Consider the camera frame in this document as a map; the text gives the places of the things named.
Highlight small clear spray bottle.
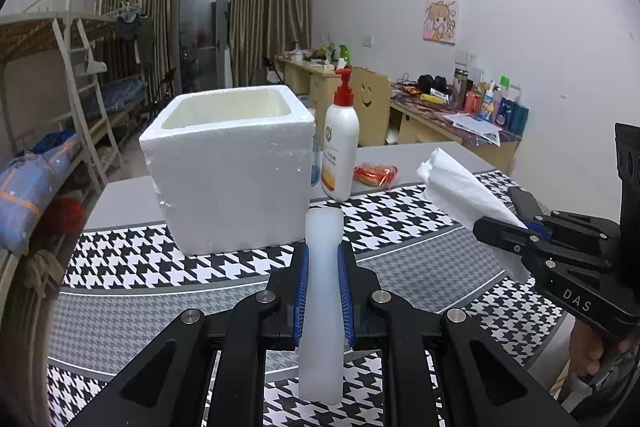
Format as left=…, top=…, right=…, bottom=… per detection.
left=310, top=134, right=326, bottom=188

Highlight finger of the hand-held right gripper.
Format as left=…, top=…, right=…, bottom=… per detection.
left=472, top=216, right=616, bottom=275
left=525, top=208, right=622, bottom=258

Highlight blue patterned bedding bundle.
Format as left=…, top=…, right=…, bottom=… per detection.
left=0, top=132, right=83, bottom=255

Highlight row of toiletry bottles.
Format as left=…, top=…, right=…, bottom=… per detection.
left=452, top=67, right=530, bottom=132

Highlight glass balcony door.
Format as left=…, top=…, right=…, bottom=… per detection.
left=172, top=0, right=238, bottom=92

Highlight white paper tissue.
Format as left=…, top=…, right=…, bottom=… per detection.
left=416, top=148, right=532, bottom=283

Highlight white lotion pump bottle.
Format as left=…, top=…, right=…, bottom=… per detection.
left=321, top=68, right=361, bottom=202

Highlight houndstooth patterned tablecloth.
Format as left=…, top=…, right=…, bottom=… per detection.
left=47, top=169, right=571, bottom=427

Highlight white foam box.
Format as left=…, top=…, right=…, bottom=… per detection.
left=139, top=85, right=316, bottom=256

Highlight person's right hand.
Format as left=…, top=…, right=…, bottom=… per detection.
left=570, top=322, right=621, bottom=375

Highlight white metal ladder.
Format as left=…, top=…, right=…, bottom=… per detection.
left=52, top=17, right=126, bottom=188

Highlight white printed papers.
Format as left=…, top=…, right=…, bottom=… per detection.
left=442, top=113, right=502, bottom=145

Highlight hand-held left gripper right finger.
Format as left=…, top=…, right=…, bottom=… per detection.
left=336, top=243, right=581, bottom=427

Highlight dark hanging clothes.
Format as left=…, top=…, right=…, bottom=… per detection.
left=115, top=4, right=156, bottom=68

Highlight red cloth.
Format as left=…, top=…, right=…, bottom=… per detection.
left=45, top=196, right=85, bottom=235

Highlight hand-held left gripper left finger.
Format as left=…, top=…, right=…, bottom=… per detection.
left=65, top=243, right=312, bottom=427

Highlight wooden desk with patterned cover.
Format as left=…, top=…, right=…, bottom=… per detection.
left=390, top=82, right=521, bottom=172

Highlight wooden chair with smiley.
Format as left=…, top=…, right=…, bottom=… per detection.
left=350, top=67, right=392, bottom=148

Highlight cartoon wall poster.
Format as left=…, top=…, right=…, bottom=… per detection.
left=422, top=0, right=461, bottom=45

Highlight red snack packet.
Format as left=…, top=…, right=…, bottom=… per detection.
left=353, top=162, right=401, bottom=188

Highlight plain wooden desk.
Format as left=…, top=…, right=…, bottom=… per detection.
left=275, top=54, right=351, bottom=108

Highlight white metal bunk bed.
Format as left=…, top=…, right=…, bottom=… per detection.
left=0, top=0, right=151, bottom=188

